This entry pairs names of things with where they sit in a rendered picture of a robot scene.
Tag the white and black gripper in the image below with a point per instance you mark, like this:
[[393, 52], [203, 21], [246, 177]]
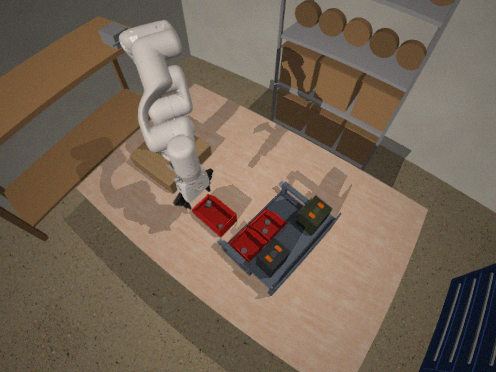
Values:
[[193, 189]]

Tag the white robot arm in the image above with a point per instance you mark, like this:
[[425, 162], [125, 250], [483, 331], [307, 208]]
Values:
[[150, 48]]

